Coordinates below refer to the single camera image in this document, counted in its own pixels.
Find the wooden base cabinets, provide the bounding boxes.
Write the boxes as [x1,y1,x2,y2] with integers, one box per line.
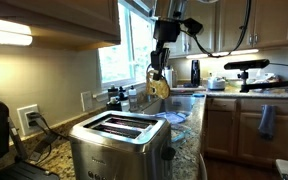
[203,96,288,165]

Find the white wall outlet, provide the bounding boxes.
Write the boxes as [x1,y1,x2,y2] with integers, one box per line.
[16,104,41,137]

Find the white paper towel roll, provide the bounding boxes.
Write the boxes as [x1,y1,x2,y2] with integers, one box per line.
[164,66,174,89]

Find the wooden wall cabinets with handles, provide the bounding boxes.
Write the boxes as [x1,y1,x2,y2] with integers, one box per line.
[159,0,288,60]

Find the wooden wall cabinet over toaster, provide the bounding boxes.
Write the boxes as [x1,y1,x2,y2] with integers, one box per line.
[0,0,122,52]

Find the tall black bottle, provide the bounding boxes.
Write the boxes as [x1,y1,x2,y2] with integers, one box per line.
[190,59,201,87]

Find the dark pump soap bottle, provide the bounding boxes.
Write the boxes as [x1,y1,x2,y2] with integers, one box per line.
[107,84,119,101]

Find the black bottle with white cap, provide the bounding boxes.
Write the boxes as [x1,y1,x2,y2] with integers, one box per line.
[105,96,123,112]

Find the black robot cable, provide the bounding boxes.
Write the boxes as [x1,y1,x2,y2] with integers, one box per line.
[183,0,253,59]

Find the clear glass container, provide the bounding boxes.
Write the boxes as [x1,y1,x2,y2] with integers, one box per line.
[169,123,192,148]

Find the wide under-cabinet light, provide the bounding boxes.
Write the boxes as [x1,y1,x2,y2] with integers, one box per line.
[0,16,34,47]

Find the narrow under-cabinet light strip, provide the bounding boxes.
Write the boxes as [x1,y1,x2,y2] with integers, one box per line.
[185,48,260,60]

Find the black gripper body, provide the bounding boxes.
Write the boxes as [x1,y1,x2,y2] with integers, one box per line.
[152,19,182,44]

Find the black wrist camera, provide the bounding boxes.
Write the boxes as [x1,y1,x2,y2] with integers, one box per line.
[180,17,205,37]

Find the stainless steel toaster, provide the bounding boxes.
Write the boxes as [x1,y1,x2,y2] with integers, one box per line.
[68,110,177,180]

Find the white switch plate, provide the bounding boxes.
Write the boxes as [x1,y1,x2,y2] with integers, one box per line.
[80,90,94,113]

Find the black camera clamp stand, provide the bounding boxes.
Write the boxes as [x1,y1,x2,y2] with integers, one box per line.
[237,69,288,94]

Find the black pump bottle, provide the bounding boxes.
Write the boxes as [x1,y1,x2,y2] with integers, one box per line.
[118,85,129,102]

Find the white pot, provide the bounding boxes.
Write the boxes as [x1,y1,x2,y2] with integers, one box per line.
[206,75,226,91]

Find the black flat grill device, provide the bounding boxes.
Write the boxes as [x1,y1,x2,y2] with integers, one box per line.
[0,161,60,180]

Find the black bar-shaped camera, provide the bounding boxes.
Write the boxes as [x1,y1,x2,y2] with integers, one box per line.
[224,58,271,71]

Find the blue plate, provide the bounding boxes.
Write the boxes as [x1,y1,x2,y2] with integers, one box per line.
[155,111,188,125]

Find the blue grey dish towel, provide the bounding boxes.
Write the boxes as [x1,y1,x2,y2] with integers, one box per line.
[257,104,277,141]

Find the kitchen window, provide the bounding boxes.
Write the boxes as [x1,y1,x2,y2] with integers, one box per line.
[98,0,160,90]

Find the chrome kitchen faucet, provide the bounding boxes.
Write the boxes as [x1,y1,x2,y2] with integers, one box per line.
[145,61,168,103]

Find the black power plug and cord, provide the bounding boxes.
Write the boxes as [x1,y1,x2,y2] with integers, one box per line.
[26,112,70,163]

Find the toasted bread slice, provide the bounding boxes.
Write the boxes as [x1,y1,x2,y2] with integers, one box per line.
[145,68,171,101]

